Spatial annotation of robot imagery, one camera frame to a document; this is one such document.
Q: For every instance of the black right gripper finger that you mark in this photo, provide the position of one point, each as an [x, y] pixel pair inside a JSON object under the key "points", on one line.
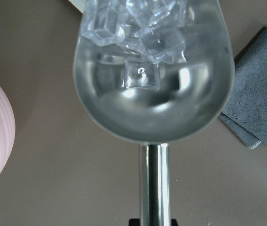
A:
{"points": [[134, 222]]}

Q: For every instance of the grey folded cloth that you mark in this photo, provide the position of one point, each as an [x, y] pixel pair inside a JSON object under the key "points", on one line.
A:
{"points": [[246, 111]]}

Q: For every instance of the metal ice scoop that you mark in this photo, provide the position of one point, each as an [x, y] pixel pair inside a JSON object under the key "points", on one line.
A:
{"points": [[152, 72]]}

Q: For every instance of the cream serving tray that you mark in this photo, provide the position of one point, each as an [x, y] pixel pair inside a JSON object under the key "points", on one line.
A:
{"points": [[79, 5]]}

